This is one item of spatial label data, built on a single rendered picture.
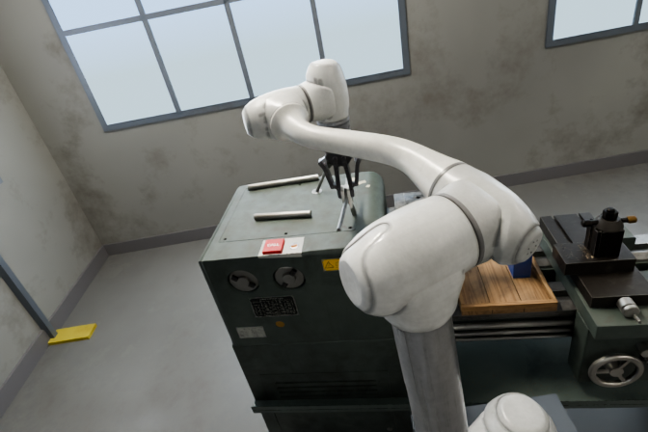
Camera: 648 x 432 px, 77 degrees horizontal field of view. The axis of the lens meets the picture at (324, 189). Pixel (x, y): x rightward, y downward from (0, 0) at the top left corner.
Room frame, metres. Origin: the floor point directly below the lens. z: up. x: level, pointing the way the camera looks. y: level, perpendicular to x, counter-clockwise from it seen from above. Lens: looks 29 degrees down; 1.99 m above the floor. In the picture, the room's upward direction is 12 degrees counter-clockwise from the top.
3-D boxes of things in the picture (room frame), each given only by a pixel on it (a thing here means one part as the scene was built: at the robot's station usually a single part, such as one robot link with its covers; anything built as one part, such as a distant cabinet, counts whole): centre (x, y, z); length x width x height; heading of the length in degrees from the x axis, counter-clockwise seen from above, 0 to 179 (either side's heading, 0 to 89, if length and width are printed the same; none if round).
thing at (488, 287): (1.09, -0.55, 0.89); 0.36 x 0.30 x 0.04; 169
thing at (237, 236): (1.20, 0.10, 1.06); 0.59 x 0.48 x 0.39; 79
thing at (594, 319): (0.99, -0.90, 0.90); 0.53 x 0.30 x 0.06; 169
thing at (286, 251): (1.01, 0.16, 1.23); 0.13 x 0.08 x 0.06; 79
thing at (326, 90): (1.06, -0.05, 1.68); 0.13 x 0.11 x 0.16; 111
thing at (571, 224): (1.02, -0.85, 0.95); 0.43 x 0.18 x 0.04; 169
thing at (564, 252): (0.96, -0.81, 1.00); 0.20 x 0.10 x 0.05; 79
